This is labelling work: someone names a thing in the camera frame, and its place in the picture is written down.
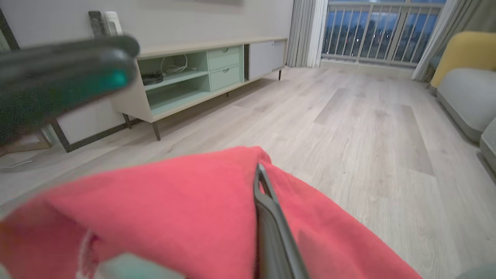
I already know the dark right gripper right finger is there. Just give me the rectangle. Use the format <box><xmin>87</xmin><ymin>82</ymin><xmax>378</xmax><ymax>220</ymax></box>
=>
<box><xmin>259</xmin><ymin>163</ymin><xmax>311</xmax><ymax>279</ymax></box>

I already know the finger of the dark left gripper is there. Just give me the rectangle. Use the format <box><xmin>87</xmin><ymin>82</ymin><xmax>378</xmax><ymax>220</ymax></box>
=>
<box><xmin>0</xmin><ymin>35</ymin><xmax>141</xmax><ymax>145</ymax></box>

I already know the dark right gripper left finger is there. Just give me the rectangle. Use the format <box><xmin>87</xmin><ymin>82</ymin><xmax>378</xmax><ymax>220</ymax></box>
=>
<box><xmin>253</xmin><ymin>163</ymin><xmax>274</xmax><ymax>279</ymax></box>

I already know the red garment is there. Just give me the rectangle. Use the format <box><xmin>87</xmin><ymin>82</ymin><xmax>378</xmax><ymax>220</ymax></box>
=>
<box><xmin>0</xmin><ymin>145</ymin><xmax>424</xmax><ymax>279</ymax></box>

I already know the grey fabric sofa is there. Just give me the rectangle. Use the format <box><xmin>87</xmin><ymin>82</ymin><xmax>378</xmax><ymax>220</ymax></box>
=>
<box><xmin>453</xmin><ymin>263</ymin><xmax>496</xmax><ymax>279</ymax></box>

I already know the grey sofa section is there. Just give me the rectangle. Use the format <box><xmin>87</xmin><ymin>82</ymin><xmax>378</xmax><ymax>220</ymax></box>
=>
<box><xmin>436</xmin><ymin>67</ymin><xmax>496</xmax><ymax>145</ymax></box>
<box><xmin>479</xmin><ymin>117</ymin><xmax>496</xmax><ymax>176</ymax></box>

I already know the dark remote control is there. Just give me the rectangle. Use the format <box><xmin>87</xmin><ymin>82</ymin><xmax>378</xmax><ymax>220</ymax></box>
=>
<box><xmin>88</xmin><ymin>10</ymin><xmax>106</xmax><ymax>38</ymax></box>

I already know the white remote control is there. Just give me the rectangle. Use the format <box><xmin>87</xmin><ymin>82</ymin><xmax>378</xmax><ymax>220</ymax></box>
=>
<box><xmin>103</xmin><ymin>11</ymin><xmax>123</xmax><ymax>36</ymax></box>

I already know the long low TV cabinet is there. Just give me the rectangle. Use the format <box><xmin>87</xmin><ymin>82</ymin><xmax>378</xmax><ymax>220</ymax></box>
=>
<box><xmin>108</xmin><ymin>36</ymin><xmax>289</xmax><ymax>142</ymax></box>

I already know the pale green cabinet drawer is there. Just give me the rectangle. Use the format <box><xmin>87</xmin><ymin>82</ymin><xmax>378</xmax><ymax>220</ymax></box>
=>
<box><xmin>209</xmin><ymin>65</ymin><xmax>243</xmax><ymax>92</ymax></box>
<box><xmin>207</xmin><ymin>46</ymin><xmax>242</xmax><ymax>72</ymax></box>

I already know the white cabinet door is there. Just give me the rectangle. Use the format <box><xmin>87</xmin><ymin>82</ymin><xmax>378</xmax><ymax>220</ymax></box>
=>
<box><xmin>249</xmin><ymin>40</ymin><xmax>287</xmax><ymax>81</ymax></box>

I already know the white sheer curtain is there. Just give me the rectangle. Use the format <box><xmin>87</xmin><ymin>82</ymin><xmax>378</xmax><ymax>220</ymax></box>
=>
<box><xmin>286</xmin><ymin>0</ymin><xmax>329</xmax><ymax>69</ymax></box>

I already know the balcony window railing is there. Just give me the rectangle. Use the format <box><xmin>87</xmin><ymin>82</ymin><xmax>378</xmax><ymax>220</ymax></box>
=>
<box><xmin>321</xmin><ymin>0</ymin><xmax>447</xmax><ymax>67</ymax></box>

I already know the grey curtain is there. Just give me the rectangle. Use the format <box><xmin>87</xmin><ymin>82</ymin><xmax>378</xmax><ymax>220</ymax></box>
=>
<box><xmin>411</xmin><ymin>0</ymin><xmax>483</xmax><ymax>82</ymax></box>

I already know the yellow cushion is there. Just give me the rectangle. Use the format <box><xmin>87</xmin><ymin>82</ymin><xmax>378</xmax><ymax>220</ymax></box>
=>
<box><xmin>429</xmin><ymin>31</ymin><xmax>496</xmax><ymax>89</ymax></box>

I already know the black metal frame stand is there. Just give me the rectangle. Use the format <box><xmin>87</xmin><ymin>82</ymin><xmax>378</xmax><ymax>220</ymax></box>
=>
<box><xmin>0</xmin><ymin>8</ymin><xmax>143</xmax><ymax>154</ymax></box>

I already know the black coiled cable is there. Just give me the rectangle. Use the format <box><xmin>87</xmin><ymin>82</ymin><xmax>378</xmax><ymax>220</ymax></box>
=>
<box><xmin>141</xmin><ymin>72</ymin><xmax>164</xmax><ymax>86</ymax></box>

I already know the white coiled cable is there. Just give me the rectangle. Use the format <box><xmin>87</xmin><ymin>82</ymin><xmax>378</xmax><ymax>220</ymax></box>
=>
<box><xmin>160</xmin><ymin>54</ymin><xmax>191</xmax><ymax>76</ymax></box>

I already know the white floor cable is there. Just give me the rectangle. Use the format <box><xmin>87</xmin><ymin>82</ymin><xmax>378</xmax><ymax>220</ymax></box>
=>
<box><xmin>0</xmin><ymin>158</ymin><xmax>34</xmax><ymax>170</ymax></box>

